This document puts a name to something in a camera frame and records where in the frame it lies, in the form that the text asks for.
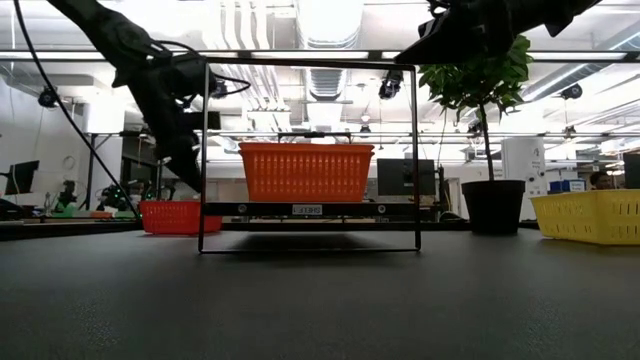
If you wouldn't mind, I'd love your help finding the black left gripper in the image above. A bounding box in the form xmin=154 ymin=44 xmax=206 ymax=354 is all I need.
xmin=127 ymin=57 xmax=219 ymax=194

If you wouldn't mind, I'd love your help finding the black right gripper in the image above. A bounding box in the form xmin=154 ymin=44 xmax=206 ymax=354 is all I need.
xmin=394 ymin=0 xmax=521 ymax=65

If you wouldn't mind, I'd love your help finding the red plastic basket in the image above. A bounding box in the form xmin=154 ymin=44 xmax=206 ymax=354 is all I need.
xmin=138 ymin=199 xmax=224 ymax=236

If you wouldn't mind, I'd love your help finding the yellow plastic basket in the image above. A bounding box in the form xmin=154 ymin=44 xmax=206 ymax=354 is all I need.
xmin=529 ymin=188 xmax=640 ymax=246

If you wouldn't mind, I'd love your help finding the black-framed wooden shelf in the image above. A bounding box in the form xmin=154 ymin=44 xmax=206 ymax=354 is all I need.
xmin=197 ymin=55 xmax=422 ymax=255

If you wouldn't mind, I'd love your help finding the white cylindrical machine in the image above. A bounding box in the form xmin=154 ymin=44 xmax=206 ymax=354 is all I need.
xmin=501 ymin=137 xmax=547 ymax=221

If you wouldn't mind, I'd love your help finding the black computer monitor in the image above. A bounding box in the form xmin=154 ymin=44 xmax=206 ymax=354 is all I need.
xmin=376 ymin=158 xmax=437 ymax=197
xmin=3 ymin=159 xmax=41 ymax=197
xmin=622 ymin=152 xmax=640 ymax=190

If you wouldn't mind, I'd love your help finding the potted green tree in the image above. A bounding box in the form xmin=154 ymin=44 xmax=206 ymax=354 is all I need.
xmin=418 ymin=33 xmax=535 ymax=236

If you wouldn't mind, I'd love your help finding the blue storage bin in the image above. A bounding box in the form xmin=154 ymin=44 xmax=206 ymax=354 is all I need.
xmin=548 ymin=178 xmax=587 ymax=194

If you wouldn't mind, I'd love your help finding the person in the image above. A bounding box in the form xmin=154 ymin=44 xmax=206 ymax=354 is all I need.
xmin=588 ymin=171 xmax=615 ymax=191

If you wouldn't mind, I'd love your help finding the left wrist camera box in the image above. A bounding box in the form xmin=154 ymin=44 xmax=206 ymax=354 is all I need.
xmin=180 ymin=110 xmax=222 ymax=132

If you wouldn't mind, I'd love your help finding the black left camera cable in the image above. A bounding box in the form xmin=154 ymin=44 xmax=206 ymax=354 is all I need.
xmin=213 ymin=73 xmax=252 ymax=98

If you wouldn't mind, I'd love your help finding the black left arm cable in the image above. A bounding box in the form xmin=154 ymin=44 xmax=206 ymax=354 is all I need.
xmin=12 ymin=0 xmax=144 ymax=221

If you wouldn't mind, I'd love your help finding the silver ceiling air duct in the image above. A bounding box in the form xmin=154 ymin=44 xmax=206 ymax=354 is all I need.
xmin=294 ymin=0 xmax=366 ymax=104

